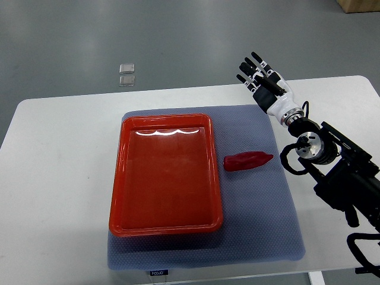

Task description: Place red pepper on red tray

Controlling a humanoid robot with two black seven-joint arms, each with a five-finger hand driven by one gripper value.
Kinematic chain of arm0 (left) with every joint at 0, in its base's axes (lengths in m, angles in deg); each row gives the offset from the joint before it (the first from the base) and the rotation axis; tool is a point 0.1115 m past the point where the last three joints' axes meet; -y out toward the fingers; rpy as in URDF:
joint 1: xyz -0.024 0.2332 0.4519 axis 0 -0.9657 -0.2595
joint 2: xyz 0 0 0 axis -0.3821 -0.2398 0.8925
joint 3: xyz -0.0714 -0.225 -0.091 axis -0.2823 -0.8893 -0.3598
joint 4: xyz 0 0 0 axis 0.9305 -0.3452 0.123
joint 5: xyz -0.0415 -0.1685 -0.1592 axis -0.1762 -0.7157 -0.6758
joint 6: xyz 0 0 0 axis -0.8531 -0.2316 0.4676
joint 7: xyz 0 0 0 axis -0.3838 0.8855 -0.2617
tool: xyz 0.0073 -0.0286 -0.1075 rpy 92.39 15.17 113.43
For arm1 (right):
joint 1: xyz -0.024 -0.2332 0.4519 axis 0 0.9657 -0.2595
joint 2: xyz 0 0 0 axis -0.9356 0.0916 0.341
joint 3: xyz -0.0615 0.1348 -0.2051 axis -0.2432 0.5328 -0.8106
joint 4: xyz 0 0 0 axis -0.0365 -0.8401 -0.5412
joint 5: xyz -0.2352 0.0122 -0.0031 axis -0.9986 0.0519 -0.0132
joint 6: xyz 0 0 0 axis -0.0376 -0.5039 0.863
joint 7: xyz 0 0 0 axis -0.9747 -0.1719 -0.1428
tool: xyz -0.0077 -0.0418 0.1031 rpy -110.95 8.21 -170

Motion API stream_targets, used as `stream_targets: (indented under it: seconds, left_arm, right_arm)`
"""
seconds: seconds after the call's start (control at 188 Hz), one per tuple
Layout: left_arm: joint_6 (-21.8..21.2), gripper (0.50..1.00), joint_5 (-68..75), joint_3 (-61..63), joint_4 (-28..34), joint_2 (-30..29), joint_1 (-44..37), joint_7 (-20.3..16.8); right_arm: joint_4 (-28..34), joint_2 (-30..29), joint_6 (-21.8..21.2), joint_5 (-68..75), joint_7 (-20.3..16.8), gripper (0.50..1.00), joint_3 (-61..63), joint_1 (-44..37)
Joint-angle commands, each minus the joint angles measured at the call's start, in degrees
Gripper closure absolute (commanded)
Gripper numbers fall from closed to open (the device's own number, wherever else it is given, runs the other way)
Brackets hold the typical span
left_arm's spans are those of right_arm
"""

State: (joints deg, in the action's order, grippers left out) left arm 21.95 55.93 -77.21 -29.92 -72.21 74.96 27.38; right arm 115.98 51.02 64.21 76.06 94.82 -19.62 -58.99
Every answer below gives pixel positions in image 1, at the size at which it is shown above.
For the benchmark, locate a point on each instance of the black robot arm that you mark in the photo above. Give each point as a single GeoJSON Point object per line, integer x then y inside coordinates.
{"type": "Point", "coordinates": [344, 172]}

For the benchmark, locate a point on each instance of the red plastic tray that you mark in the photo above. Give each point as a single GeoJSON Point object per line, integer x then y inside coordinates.
{"type": "Point", "coordinates": [166, 177]}

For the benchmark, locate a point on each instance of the blue mesh mat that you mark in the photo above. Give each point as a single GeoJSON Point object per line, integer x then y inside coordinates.
{"type": "Point", "coordinates": [259, 217]}

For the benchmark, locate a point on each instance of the cardboard box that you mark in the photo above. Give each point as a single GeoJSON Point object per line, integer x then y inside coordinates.
{"type": "Point", "coordinates": [354, 6]}

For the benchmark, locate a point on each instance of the black table label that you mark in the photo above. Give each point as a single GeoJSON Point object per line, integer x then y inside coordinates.
{"type": "Point", "coordinates": [155, 273]}

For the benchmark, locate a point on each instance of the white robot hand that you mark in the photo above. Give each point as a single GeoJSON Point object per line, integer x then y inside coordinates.
{"type": "Point", "coordinates": [269, 89]}

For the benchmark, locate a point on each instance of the upper floor outlet cover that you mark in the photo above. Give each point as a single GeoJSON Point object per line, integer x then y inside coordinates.
{"type": "Point", "coordinates": [128, 68]}

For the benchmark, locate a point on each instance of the red pepper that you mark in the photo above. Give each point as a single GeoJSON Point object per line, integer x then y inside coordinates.
{"type": "Point", "coordinates": [246, 160]}

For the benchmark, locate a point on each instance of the dark table control panel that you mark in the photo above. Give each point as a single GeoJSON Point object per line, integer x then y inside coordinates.
{"type": "Point", "coordinates": [364, 270]}

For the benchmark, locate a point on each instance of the white table leg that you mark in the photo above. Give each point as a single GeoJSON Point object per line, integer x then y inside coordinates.
{"type": "Point", "coordinates": [316, 278]}

